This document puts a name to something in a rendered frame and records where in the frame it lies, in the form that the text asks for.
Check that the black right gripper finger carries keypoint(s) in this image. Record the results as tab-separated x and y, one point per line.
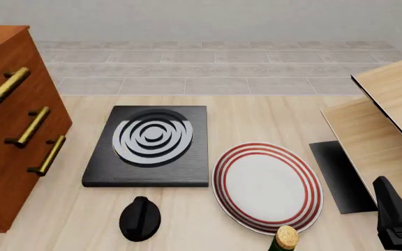
394	209

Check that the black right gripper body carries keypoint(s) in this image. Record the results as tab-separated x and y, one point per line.
393	239

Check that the wooden cabinet with drawers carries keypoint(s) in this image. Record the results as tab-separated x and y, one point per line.
2	183

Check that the pale wooden rack, black base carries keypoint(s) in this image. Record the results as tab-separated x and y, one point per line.
368	136

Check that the green bottle with cork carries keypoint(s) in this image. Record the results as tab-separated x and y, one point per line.
287	238

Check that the white plate with red rings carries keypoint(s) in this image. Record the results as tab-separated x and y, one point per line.
265	189

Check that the round black stove knob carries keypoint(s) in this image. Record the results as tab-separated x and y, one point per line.
139	221

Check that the flat black stove plate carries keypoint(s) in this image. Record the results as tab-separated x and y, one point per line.
100	170

